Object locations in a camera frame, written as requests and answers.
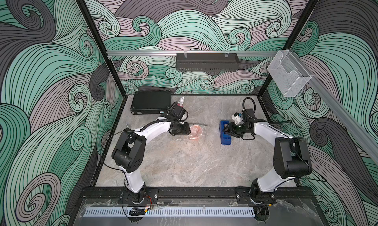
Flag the blue tape dispenser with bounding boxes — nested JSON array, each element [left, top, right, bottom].
[[219, 120, 231, 145]]

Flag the orange ceramic mug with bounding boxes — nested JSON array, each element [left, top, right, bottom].
[[191, 125, 203, 139]]

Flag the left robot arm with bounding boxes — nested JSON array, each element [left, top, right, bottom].
[[111, 97, 191, 202]]

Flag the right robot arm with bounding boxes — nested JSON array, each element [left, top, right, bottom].
[[222, 109, 313, 198]]

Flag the small pink white figurine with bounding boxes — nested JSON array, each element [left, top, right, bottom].
[[177, 96, 185, 107]]

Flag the black hard case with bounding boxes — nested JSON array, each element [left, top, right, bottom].
[[131, 90, 172, 115]]

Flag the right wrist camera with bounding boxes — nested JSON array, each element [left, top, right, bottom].
[[231, 113, 243, 125]]

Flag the clear acrylic wall bin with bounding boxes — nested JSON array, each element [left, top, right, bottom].
[[268, 50, 312, 98]]

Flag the black perforated wall shelf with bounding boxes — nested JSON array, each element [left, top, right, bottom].
[[176, 54, 240, 75]]

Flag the aluminium wall rail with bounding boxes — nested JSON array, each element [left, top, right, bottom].
[[106, 50, 277, 57]]

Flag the white slotted cable duct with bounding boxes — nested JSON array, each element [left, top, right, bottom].
[[83, 206, 255, 217]]

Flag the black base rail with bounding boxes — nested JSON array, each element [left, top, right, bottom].
[[79, 187, 314, 205]]

